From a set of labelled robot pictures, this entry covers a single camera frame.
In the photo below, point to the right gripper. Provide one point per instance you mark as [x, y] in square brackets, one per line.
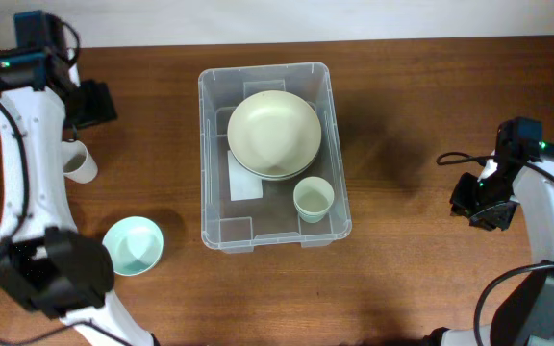
[460, 205]

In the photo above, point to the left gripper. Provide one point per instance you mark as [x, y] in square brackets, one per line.
[103, 107]

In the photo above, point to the grey plastic cup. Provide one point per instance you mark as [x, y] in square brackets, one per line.
[78, 164]

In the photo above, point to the mint green small bowl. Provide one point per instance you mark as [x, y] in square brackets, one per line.
[135, 245]

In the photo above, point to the cream plastic cup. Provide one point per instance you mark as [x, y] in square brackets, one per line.
[313, 196]

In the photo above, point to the cream white bowl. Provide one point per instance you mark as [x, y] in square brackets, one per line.
[274, 133]

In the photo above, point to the mint green cup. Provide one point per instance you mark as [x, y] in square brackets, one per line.
[312, 217]

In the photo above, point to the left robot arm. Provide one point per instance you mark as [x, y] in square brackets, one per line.
[46, 265]

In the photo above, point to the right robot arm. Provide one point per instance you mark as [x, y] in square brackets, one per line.
[516, 308]

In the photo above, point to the clear plastic storage bin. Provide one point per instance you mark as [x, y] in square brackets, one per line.
[239, 227]

